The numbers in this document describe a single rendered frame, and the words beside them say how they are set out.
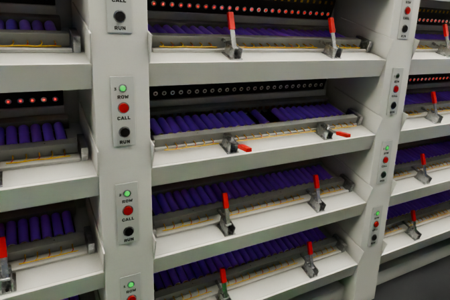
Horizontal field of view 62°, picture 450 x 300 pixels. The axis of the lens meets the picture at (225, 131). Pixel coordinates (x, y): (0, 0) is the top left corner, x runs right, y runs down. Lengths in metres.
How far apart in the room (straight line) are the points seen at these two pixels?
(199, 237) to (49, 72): 0.46
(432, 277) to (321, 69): 0.91
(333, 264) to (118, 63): 0.82
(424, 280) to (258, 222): 0.75
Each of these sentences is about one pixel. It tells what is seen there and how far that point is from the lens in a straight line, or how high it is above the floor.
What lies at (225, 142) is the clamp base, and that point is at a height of 0.56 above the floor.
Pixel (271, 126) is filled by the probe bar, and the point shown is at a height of 0.58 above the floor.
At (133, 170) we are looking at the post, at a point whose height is 0.54.
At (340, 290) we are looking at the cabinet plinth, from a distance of 1.28.
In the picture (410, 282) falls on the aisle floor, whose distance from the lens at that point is 1.48.
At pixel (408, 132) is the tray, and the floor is 0.53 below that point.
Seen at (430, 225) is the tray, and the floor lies 0.16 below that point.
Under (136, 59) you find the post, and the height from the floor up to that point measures 0.74.
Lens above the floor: 0.79
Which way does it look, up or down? 15 degrees down
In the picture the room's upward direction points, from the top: 2 degrees clockwise
